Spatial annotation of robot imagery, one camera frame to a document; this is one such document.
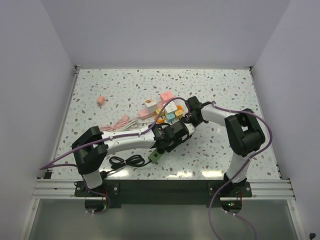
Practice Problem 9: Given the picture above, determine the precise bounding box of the yellow small adapter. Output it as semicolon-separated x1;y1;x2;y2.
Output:
155;108;165;118

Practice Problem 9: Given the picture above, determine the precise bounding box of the orange adapter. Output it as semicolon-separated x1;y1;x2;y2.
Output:
177;105;184;111

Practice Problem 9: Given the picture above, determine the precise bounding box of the white power cord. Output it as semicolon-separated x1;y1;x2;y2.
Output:
109;119;151;132

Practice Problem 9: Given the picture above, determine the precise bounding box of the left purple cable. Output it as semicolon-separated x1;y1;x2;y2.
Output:
39;97;193;171

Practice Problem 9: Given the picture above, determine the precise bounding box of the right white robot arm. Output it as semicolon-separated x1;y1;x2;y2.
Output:
186;96;271;197

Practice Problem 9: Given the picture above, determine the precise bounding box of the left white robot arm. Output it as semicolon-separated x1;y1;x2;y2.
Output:
71;121;195;196

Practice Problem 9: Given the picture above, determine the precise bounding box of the pink plug adapter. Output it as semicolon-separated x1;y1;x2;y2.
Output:
96;95;108;107

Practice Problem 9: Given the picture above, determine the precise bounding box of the white cartoon cube adapter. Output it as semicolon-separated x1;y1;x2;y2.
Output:
144;98;158;114

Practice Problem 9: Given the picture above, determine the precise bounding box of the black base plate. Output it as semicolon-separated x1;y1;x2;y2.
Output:
74;179;253;210

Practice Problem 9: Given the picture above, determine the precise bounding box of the teal adapter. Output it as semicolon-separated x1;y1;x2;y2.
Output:
166;113;176;123

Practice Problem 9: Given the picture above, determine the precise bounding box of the pink cube socket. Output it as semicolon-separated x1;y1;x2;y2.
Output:
160;91;174;104

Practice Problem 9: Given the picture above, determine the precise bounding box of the white cube socket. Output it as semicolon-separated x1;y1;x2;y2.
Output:
164;101;178;115

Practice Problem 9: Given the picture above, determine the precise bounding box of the green power strip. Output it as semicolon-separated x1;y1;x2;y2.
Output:
147;148;165;164

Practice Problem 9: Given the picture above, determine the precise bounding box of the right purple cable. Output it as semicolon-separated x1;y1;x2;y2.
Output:
204;100;274;240

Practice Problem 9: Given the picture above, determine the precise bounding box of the purple cable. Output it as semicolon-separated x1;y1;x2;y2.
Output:
204;100;274;240
39;97;193;171

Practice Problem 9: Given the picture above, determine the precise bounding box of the pink power strip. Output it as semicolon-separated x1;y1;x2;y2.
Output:
138;109;156;120

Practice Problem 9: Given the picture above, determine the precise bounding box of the black power cord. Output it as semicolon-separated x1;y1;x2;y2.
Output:
99;154;153;177

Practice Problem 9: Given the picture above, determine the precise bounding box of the orange power strip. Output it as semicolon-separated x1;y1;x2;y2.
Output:
156;115;179;124

